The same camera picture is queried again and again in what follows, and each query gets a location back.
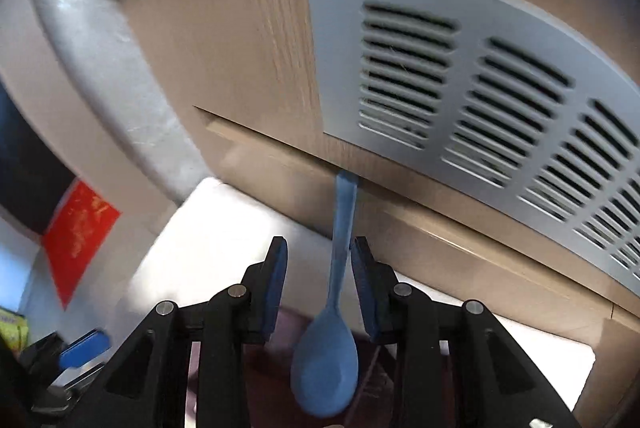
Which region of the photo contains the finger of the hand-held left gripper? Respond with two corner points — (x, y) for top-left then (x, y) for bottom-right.
(58, 330), (111, 369)

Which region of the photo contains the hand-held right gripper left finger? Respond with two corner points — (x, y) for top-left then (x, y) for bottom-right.
(65, 235), (289, 428)

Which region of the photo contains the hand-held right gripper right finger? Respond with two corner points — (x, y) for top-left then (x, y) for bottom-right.
(348, 235), (583, 428)

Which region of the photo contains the blue plastic spoon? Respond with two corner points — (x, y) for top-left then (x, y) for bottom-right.
(290, 171), (360, 419)

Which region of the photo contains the purple plastic utensil container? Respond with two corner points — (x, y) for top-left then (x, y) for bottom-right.
(185, 305), (401, 428)

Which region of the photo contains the yellow green packet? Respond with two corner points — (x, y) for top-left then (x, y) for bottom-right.
(0, 308), (27, 356)

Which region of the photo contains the white table cloth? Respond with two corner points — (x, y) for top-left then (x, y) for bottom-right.
(125, 178), (598, 428)

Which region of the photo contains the red poster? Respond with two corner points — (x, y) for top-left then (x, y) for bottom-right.
(42, 178), (122, 311)

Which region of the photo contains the dark door panel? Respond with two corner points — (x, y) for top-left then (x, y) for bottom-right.
(0, 82), (78, 233)

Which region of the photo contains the grey vent grille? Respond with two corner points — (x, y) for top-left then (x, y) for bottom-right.
(306, 0), (640, 299)

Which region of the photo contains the wooden cabinet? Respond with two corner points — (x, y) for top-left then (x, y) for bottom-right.
(87, 0), (640, 428)

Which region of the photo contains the white marble frame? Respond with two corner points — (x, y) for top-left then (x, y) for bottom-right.
(25, 0), (211, 209)

